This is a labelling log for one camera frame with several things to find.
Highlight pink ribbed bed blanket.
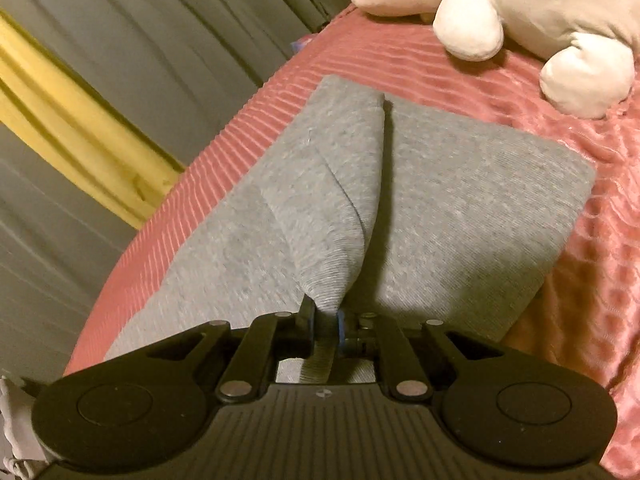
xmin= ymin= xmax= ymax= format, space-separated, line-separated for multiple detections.
xmin=67 ymin=9 xmax=639 ymax=479

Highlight yellow curtain strip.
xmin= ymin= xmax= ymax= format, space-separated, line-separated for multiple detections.
xmin=1 ymin=12 xmax=183 ymax=229

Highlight white plush toy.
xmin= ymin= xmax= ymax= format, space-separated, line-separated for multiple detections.
xmin=350 ymin=0 xmax=639 ymax=119

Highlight grey sweat pants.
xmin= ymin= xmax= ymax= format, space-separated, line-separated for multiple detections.
xmin=107 ymin=76 xmax=596 ymax=382

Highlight grey curtain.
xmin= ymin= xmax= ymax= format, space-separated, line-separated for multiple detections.
xmin=1 ymin=0 xmax=348 ymax=382

